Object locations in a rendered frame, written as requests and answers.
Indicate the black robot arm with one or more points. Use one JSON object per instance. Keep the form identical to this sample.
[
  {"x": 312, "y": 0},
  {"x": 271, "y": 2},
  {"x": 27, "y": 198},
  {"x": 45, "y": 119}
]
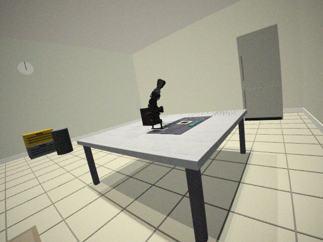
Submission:
[{"x": 155, "y": 95}]

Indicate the dark grey flat mat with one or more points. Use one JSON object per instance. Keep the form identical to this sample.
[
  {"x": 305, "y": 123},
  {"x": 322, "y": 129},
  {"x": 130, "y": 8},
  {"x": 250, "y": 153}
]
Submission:
[{"x": 173, "y": 128}]

